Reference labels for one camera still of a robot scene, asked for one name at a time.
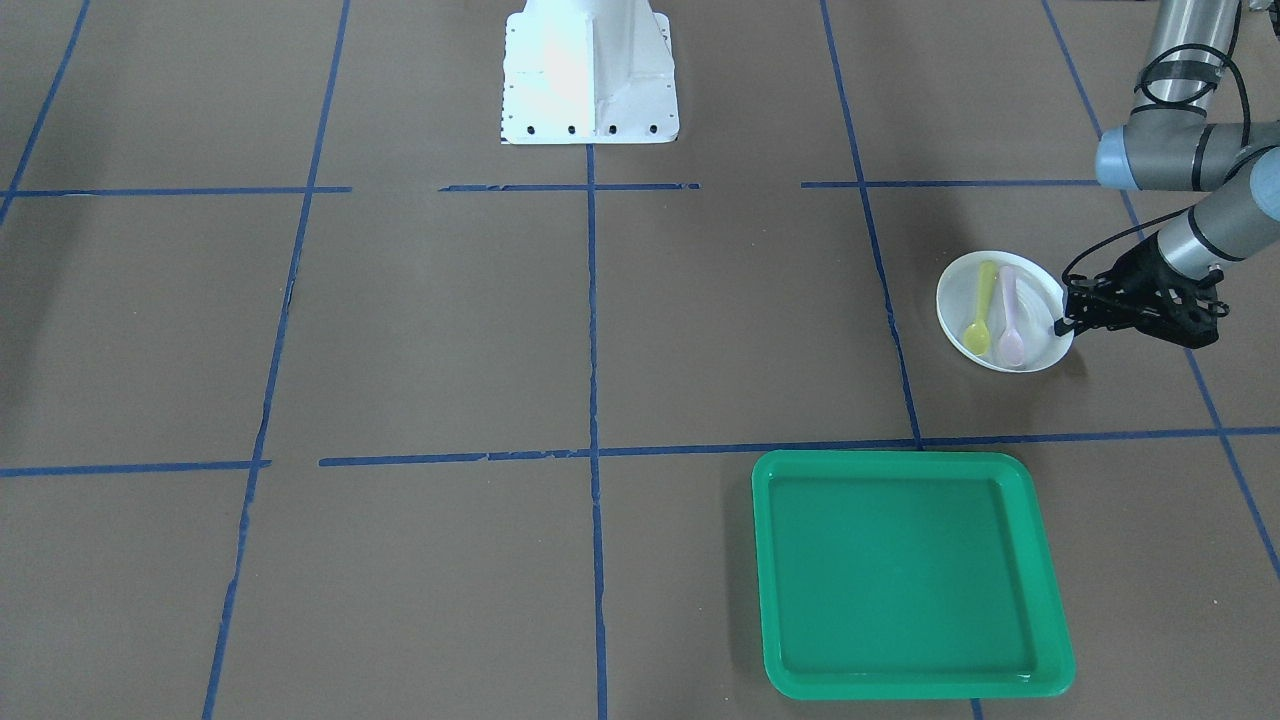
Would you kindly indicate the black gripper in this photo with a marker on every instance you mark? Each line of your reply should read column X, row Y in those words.
column 1137, row 276

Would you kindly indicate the yellow plastic spoon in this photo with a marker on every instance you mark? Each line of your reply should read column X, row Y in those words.
column 976, row 337

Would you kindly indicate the pink plastic spoon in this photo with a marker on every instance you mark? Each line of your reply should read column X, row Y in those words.
column 1011, row 349

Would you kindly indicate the white round plate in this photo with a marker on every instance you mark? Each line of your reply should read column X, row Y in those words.
column 1042, row 302

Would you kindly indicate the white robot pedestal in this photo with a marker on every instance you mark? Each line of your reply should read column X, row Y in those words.
column 580, row 72

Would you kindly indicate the green plastic tray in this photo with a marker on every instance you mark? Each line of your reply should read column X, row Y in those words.
column 906, row 575

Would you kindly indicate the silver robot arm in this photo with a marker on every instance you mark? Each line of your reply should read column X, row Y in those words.
column 1191, row 128

